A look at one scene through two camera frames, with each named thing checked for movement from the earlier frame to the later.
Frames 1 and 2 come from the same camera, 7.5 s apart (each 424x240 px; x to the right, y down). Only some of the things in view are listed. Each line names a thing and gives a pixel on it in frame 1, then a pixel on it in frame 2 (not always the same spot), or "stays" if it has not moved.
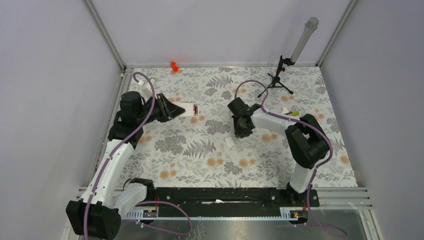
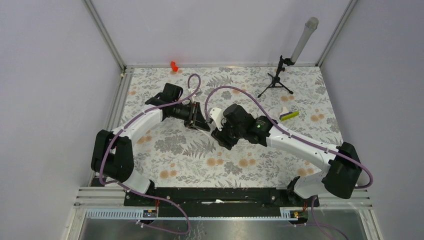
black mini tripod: [276, 82] stays
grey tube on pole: [311, 26] stays
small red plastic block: [174, 66] stays
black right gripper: [239, 133] -> [220, 136]
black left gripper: [169, 110] -> [195, 114]
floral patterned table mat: [243, 127] stays
